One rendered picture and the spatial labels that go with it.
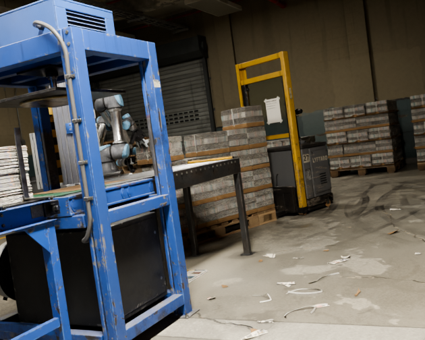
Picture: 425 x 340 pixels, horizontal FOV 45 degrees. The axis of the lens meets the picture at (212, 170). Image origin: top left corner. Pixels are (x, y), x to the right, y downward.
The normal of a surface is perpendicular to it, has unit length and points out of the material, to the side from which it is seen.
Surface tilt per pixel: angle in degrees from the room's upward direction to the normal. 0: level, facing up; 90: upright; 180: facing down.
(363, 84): 90
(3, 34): 90
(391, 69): 90
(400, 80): 90
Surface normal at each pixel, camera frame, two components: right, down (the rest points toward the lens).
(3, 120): 0.88, -0.10
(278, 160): -0.73, 0.14
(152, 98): -0.46, 0.11
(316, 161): 0.67, -0.05
